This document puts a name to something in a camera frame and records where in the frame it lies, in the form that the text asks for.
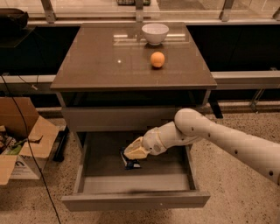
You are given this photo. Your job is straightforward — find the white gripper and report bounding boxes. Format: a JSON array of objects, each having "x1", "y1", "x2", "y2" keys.
[{"x1": 124, "y1": 128, "x2": 167, "y2": 160}]

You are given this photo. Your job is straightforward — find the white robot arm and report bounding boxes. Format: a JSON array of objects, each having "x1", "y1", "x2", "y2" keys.
[{"x1": 124, "y1": 108, "x2": 280, "y2": 184}]

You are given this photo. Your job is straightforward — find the open grey middle drawer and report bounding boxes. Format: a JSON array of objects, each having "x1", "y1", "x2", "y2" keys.
[{"x1": 62, "y1": 132, "x2": 210, "y2": 211}]

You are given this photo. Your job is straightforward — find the closed grey top drawer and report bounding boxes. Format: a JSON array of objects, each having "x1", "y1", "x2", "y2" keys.
[{"x1": 61, "y1": 107, "x2": 179, "y2": 132}]

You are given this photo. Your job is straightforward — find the grey drawer cabinet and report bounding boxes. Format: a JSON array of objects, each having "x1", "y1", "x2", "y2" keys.
[{"x1": 49, "y1": 22, "x2": 218, "y2": 213}]

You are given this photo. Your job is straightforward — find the orange fruit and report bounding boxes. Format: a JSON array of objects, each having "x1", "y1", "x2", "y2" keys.
[{"x1": 150, "y1": 52, "x2": 165, "y2": 68}]

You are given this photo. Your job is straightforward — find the open cardboard box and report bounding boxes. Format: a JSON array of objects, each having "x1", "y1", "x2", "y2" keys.
[{"x1": 0, "y1": 97, "x2": 59, "y2": 186}]

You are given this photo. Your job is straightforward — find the white ceramic bowl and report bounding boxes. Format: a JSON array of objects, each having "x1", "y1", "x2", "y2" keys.
[{"x1": 142, "y1": 23, "x2": 169, "y2": 46}]

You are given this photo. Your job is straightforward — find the black object on shelf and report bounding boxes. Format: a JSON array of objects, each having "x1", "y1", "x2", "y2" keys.
[{"x1": 0, "y1": 8, "x2": 29, "y2": 30}]

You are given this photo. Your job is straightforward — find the grey window rail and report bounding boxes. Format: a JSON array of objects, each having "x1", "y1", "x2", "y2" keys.
[{"x1": 212, "y1": 71, "x2": 280, "y2": 90}]

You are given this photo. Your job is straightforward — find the black cable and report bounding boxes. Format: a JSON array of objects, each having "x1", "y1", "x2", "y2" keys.
[{"x1": 0, "y1": 73, "x2": 62, "y2": 224}]

